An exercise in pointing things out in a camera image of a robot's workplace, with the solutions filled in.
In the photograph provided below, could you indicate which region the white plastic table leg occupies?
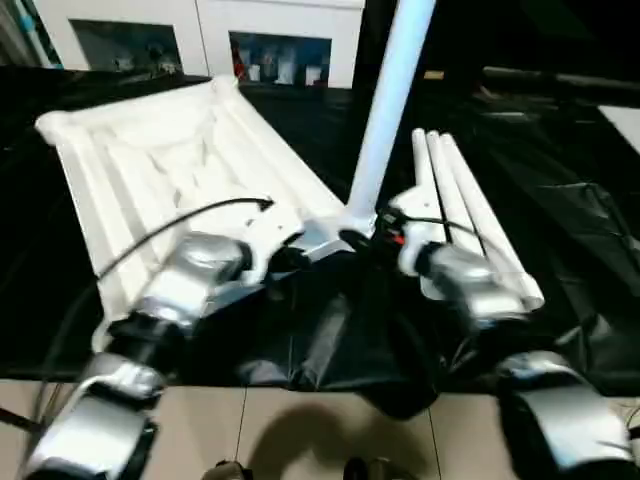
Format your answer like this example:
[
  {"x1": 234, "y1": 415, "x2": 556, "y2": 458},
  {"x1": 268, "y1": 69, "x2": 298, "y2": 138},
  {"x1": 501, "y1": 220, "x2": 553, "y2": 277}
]
[
  {"x1": 410, "y1": 128, "x2": 442, "y2": 211},
  {"x1": 425, "y1": 130, "x2": 484, "y2": 241},
  {"x1": 342, "y1": 0, "x2": 436, "y2": 241},
  {"x1": 440, "y1": 132, "x2": 545, "y2": 309}
]

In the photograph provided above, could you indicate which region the white plastic table top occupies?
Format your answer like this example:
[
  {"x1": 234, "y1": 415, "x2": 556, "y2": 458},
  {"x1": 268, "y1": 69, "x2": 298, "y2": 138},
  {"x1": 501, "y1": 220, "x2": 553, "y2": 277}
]
[{"x1": 34, "y1": 75, "x2": 371, "y2": 351}]

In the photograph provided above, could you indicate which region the black mat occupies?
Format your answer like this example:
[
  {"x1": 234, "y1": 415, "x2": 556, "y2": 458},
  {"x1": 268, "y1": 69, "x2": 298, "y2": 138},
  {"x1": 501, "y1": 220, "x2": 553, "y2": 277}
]
[{"x1": 0, "y1": 64, "x2": 640, "y2": 421}]

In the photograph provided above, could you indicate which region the black left robot foot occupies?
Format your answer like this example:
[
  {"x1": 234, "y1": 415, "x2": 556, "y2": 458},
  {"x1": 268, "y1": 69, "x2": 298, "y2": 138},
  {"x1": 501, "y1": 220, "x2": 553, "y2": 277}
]
[{"x1": 213, "y1": 459, "x2": 251, "y2": 480}]

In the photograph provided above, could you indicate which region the white cabinet with glass doors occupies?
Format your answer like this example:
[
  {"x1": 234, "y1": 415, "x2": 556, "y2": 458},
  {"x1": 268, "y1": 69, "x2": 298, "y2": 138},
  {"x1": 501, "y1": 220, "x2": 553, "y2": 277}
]
[{"x1": 34, "y1": 0, "x2": 366, "y2": 90}]

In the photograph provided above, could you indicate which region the white flat board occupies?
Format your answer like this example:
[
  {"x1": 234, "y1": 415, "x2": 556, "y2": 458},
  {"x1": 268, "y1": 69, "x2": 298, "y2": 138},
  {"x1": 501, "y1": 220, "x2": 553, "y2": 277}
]
[{"x1": 597, "y1": 104, "x2": 640, "y2": 146}]

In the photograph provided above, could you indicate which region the black slanted stand leg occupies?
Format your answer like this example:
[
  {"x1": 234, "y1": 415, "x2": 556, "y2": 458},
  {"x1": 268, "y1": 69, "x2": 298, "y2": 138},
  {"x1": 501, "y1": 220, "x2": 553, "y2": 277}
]
[{"x1": 0, "y1": 406, "x2": 42, "y2": 432}]

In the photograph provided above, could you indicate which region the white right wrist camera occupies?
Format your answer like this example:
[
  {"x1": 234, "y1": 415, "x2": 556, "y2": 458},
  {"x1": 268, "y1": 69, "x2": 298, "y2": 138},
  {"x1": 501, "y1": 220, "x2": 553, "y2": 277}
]
[{"x1": 387, "y1": 187, "x2": 444, "y2": 276}]

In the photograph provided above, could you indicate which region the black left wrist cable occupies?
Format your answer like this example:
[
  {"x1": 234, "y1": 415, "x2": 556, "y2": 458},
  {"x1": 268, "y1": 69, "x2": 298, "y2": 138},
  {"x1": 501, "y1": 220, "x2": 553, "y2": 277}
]
[{"x1": 29, "y1": 197, "x2": 276, "y2": 431}]

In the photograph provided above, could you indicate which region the black rail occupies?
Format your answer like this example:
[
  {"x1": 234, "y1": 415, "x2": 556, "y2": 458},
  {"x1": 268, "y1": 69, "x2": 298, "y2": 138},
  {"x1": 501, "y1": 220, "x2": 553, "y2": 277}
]
[{"x1": 482, "y1": 67, "x2": 640, "y2": 90}]

